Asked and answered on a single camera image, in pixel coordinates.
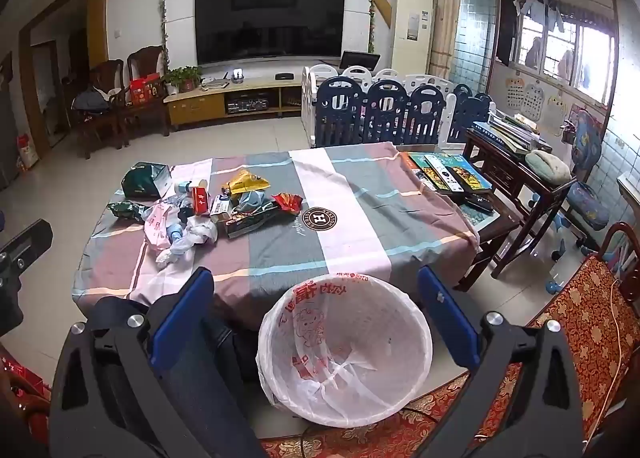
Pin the wall chart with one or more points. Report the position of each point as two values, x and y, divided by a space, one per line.
556 116
514 93
534 98

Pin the grey soft hat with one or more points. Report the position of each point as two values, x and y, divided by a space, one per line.
547 167

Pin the beige patterned curtain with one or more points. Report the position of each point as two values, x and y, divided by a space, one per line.
445 13

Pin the striped pink grey tablecloth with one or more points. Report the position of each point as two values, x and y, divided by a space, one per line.
360 218

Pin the trash bin with white liner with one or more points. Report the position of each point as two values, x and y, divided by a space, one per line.
350 338

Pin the red crumpled wrapper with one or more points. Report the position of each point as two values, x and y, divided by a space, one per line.
287 203

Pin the dark wooden side table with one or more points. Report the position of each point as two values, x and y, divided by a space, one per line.
500 168

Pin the black remote control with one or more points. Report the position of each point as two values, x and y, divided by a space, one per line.
459 181

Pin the black hanging garment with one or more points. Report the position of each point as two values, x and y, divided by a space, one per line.
506 23

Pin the yellow wooden TV cabinet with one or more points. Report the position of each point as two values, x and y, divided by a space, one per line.
200 106

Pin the pink printed packet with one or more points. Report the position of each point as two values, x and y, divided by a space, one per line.
157 225

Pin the stack of books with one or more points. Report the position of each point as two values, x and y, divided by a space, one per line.
510 136

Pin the crushed clear plastic bottle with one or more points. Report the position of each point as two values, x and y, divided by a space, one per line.
175 234

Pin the black bag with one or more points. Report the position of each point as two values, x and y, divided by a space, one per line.
184 212

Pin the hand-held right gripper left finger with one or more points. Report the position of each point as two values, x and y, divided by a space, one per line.
186 308

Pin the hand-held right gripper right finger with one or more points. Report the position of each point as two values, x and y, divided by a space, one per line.
445 318

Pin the red cigarette box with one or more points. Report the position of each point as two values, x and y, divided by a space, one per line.
200 200

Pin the red gift box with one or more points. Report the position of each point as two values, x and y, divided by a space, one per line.
145 89

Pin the white standing air conditioner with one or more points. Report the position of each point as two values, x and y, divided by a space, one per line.
410 28

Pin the row of picture books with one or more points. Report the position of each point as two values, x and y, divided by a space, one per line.
472 176

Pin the black monitor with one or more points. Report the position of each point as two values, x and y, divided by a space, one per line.
359 62

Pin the white navy playpen fence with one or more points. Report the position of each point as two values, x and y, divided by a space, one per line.
385 111

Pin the yellow snack bag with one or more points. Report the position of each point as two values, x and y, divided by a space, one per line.
247 182

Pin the large black television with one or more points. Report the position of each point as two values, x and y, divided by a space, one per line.
270 23

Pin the black set-top box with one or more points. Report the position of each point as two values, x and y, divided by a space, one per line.
284 75

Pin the wooden sofa armrest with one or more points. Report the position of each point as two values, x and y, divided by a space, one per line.
620 233

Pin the dark bag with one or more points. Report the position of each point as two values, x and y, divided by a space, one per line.
91 101

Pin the white blue medicine box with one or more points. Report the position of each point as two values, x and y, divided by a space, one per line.
220 210

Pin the blue patterned child chair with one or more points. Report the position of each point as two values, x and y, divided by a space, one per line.
590 138

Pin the white plastic bag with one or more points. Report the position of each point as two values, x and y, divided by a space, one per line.
195 238

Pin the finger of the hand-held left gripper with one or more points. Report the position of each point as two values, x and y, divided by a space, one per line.
25 245

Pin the green red foil snack bag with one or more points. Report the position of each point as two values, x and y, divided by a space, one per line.
250 224

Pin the green snack packet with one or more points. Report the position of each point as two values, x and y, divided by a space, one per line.
125 210

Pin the red white sack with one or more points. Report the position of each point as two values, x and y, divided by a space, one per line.
27 152

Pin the potted green plant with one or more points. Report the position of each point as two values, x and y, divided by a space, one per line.
182 76

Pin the paper cup with blue band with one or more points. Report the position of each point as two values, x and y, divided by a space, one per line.
182 186

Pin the pale blue hanging shirts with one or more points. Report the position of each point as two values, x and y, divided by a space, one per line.
542 11

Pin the dark green tissue pack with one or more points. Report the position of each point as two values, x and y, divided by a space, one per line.
142 181

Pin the white remote control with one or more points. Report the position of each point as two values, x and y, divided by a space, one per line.
441 172

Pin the small white device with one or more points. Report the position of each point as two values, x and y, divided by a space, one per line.
238 76

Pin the black stereo amplifier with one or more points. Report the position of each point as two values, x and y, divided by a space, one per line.
249 102

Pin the blue face mask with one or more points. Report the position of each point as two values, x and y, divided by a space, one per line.
250 202

